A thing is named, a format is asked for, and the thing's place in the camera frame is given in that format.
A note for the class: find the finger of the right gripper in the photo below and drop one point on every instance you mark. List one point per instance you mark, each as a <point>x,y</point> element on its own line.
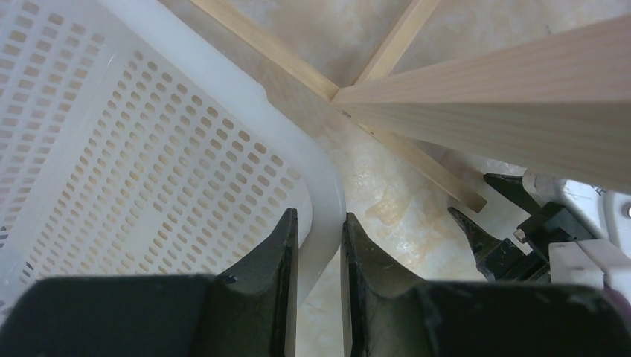
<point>486,249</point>
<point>511,187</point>

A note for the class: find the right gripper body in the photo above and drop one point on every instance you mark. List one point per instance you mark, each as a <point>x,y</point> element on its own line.
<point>553,223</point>

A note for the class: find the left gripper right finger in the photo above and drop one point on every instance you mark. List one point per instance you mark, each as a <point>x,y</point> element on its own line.
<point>390,311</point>

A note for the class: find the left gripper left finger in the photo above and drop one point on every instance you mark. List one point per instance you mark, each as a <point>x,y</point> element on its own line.
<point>247,310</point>

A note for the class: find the white plastic basket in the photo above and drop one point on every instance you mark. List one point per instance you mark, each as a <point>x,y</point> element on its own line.
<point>130,145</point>

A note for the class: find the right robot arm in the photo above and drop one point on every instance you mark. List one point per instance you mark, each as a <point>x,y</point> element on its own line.
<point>604,213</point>

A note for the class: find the wooden drying rack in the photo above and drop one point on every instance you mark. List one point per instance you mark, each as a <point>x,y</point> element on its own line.
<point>560,104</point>

